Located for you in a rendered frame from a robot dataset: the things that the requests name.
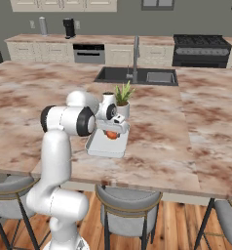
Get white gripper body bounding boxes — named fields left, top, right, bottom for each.
left=96, top=118, right=131, bottom=135

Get orange cooked food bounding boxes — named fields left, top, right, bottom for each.
left=105, top=130, right=119, bottom=141

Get white rectangular plate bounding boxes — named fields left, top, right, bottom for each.
left=85, top=128, right=130, bottom=159

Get potted green plant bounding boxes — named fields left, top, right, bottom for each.
left=113, top=80, right=136, bottom=120

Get black sink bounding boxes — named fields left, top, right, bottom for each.
left=94, top=65, right=179, bottom=87

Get grey tap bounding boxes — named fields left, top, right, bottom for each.
left=126, top=34, right=141, bottom=84

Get cream base cupboards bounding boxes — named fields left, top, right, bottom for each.
left=104, top=43, right=175, bottom=68
left=6, top=41, right=75, bottom=63

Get steel dishwasher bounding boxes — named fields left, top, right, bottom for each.
left=72, top=43, right=106, bottom=65

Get grey bar stool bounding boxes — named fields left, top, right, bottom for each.
left=0, top=172, right=53, bottom=250
left=95, top=184, right=164, bottom=250
left=193, top=196, right=232, bottom=250

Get black coffee machine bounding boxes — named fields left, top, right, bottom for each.
left=62, top=18, right=77, bottom=40

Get black stove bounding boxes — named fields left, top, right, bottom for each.
left=172, top=33, right=232, bottom=69

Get grey paper towel roll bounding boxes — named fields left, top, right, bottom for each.
left=38, top=17, right=49, bottom=36

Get dark window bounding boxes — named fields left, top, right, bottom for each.
left=140, top=0, right=175, bottom=11

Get cream wall cupboards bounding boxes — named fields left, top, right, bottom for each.
left=9, top=0, right=118, bottom=14

